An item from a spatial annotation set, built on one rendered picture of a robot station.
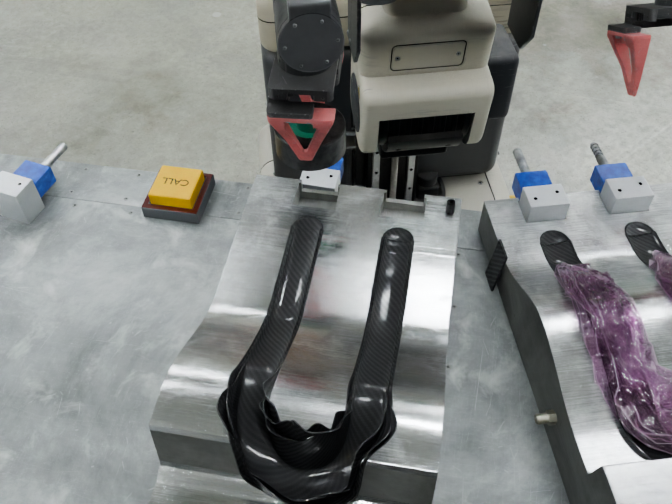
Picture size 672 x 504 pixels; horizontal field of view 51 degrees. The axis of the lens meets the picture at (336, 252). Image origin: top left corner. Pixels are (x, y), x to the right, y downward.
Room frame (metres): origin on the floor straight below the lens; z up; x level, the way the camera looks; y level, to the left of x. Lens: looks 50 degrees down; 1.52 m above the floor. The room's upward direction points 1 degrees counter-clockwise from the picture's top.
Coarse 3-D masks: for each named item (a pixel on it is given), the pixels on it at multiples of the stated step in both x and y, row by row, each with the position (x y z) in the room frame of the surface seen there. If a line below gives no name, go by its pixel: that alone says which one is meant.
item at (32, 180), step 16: (64, 144) 0.79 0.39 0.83; (48, 160) 0.76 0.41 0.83; (0, 176) 0.70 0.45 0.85; (16, 176) 0.70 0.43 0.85; (32, 176) 0.71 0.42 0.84; (48, 176) 0.72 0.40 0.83; (0, 192) 0.67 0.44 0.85; (16, 192) 0.67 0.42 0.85; (32, 192) 0.69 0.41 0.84; (0, 208) 0.68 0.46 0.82; (16, 208) 0.67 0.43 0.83; (32, 208) 0.68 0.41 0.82
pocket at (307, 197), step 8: (296, 192) 0.63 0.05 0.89; (304, 192) 0.64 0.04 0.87; (312, 192) 0.64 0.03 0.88; (320, 192) 0.64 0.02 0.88; (328, 192) 0.64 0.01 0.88; (336, 192) 0.64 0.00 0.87; (296, 200) 0.62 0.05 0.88; (304, 200) 0.64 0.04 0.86; (312, 200) 0.63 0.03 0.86; (320, 200) 0.63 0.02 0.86; (328, 200) 0.63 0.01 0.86; (336, 200) 0.63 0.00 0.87; (328, 208) 0.62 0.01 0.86
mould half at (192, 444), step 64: (256, 192) 0.62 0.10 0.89; (384, 192) 0.62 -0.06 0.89; (256, 256) 0.52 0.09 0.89; (320, 256) 0.52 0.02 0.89; (448, 256) 0.52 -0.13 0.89; (256, 320) 0.43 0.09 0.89; (320, 320) 0.43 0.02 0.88; (448, 320) 0.43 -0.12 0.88; (192, 384) 0.33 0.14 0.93; (320, 384) 0.33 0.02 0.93; (192, 448) 0.28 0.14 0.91; (384, 448) 0.26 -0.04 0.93
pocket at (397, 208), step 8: (384, 200) 0.62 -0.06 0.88; (392, 200) 0.62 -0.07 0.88; (400, 200) 0.62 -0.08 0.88; (424, 200) 0.61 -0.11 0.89; (384, 208) 0.62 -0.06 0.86; (392, 208) 0.62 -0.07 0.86; (400, 208) 0.61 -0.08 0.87; (408, 208) 0.61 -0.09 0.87; (416, 208) 0.61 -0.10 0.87; (424, 208) 0.61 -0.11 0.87; (392, 216) 0.60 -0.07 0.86; (400, 216) 0.60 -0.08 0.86; (408, 216) 0.60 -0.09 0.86; (416, 216) 0.60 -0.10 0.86
